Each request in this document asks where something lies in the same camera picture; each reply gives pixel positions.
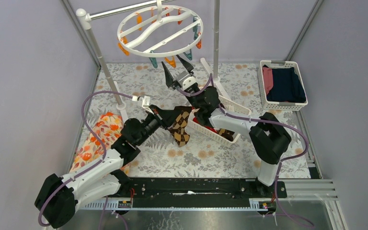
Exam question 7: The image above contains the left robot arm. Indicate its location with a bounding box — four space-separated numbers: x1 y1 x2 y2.
34 105 183 229

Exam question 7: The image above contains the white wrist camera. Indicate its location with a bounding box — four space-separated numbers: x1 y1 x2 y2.
132 95 152 113
182 77 199 94

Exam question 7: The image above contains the teal clip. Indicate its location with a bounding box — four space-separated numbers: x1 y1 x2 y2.
183 49 193 60
149 57 158 69

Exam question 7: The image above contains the white rack right foot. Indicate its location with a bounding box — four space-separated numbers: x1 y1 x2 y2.
200 57 230 99

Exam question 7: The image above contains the floral grey tablecloth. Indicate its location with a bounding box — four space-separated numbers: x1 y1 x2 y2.
76 63 311 178

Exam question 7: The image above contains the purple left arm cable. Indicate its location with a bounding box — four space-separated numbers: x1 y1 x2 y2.
37 91 134 228

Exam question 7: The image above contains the white basket with clothes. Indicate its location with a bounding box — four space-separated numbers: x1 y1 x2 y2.
258 60 308 111

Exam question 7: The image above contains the grey left rack pole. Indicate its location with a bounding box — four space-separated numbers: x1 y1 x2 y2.
75 9 126 111

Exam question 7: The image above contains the floral orange cloth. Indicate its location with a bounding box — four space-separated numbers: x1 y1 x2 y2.
70 112 123 172

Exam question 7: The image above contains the navy garment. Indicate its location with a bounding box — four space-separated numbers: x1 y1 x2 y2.
266 67 307 103

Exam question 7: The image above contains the orange front left clip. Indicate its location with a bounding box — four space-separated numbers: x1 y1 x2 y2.
118 37 130 56

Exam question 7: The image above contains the pink garment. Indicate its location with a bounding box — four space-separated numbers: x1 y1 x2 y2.
263 65 274 95

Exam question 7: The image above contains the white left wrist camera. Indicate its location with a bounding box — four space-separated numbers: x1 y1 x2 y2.
132 95 152 113

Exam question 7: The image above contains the teal front clip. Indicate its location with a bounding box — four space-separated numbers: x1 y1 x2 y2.
149 57 158 69

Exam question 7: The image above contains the grey horizontal rack bar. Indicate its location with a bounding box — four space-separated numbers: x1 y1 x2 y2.
86 0 157 22

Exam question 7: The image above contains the orange clip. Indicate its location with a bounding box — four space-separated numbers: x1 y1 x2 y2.
118 37 130 56
164 56 176 68

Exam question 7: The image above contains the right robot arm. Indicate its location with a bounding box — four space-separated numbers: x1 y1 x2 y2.
161 57 291 197

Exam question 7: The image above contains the brown argyle sock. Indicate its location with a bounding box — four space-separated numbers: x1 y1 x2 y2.
218 129 235 141
168 106 192 147

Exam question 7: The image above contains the white perforated sock basket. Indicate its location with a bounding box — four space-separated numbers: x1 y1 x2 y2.
188 89 252 147

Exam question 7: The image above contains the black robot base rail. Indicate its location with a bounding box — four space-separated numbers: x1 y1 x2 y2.
110 177 287 208

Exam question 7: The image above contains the white round clip hanger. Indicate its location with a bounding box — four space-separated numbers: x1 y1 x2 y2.
116 0 204 58

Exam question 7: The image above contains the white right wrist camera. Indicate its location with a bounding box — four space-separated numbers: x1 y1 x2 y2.
182 77 199 94

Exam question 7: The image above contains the red snowflake sock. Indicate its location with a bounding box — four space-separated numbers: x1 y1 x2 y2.
192 117 219 134

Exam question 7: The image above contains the teal right clip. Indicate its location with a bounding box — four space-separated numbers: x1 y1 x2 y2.
183 49 193 60

